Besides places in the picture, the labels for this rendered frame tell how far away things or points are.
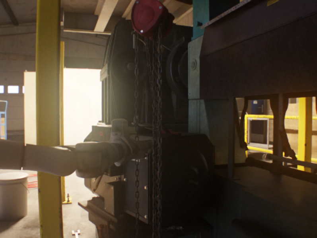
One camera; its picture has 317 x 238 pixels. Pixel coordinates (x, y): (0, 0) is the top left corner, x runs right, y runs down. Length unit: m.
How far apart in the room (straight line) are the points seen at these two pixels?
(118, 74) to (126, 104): 0.27
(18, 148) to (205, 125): 1.34
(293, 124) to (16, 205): 4.01
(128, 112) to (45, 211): 1.13
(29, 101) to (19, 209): 4.85
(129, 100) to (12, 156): 1.62
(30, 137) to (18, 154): 6.69
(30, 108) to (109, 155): 6.64
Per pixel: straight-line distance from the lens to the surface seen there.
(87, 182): 1.84
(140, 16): 1.16
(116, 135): 0.80
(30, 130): 7.33
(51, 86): 1.25
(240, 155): 1.85
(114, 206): 1.41
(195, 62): 1.93
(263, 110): 8.59
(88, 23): 3.19
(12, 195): 2.68
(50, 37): 1.29
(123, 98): 2.16
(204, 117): 1.80
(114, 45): 2.21
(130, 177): 1.35
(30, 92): 7.32
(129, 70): 2.03
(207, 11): 1.88
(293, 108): 4.83
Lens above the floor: 0.96
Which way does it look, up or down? 2 degrees down
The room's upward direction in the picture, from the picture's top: straight up
